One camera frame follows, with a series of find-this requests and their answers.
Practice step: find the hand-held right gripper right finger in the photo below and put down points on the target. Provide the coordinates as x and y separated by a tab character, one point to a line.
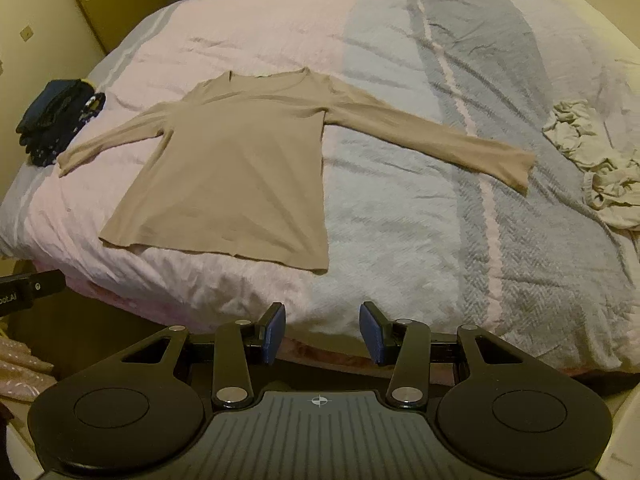
372	335

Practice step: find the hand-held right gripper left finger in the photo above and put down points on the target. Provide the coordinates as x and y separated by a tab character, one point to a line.
275	335

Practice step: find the tan long-sleeve shirt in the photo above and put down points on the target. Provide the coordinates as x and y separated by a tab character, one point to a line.
240	170

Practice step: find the light beige garment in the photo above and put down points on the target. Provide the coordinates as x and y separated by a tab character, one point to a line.
610	180

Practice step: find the stack of dark clothes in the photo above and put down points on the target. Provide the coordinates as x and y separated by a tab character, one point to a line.
50	120

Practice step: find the pink dotted cloth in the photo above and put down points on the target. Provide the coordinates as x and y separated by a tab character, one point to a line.
20	370

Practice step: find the striped pink grey duvet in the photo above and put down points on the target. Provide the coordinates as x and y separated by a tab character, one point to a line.
400	210

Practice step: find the wooden door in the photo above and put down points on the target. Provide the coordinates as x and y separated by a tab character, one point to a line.
125	0

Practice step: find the wall light switch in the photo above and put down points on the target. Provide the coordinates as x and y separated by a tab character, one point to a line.
26	33

